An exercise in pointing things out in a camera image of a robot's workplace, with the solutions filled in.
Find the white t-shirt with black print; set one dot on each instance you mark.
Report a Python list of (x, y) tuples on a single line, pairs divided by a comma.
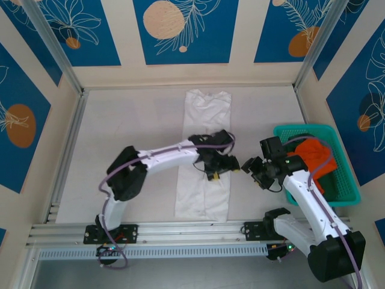
[(207, 120)]

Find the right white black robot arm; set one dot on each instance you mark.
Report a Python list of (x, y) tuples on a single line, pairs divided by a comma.
[(312, 204)]

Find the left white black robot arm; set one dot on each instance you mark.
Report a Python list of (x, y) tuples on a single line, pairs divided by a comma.
[(168, 156)]

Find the orange t-shirt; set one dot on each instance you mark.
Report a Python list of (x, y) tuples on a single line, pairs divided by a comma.
[(312, 150)]

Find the teal plastic basket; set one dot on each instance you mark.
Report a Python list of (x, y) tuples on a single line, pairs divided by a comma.
[(346, 180)]

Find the small controller board with LED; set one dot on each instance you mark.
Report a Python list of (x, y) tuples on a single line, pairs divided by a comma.
[(108, 249), (281, 251)]

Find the aluminium side rail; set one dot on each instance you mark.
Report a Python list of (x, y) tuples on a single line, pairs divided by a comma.
[(299, 102), (69, 144)]

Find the aluminium mounting rail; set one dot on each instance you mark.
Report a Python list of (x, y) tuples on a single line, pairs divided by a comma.
[(192, 233)]

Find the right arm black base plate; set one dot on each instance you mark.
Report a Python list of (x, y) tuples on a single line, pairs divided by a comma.
[(254, 230)]

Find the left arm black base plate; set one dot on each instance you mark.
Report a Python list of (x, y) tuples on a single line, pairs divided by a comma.
[(129, 233)]

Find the aluminium frame post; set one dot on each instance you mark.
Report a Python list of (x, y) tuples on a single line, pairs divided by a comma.
[(319, 45), (57, 45)]

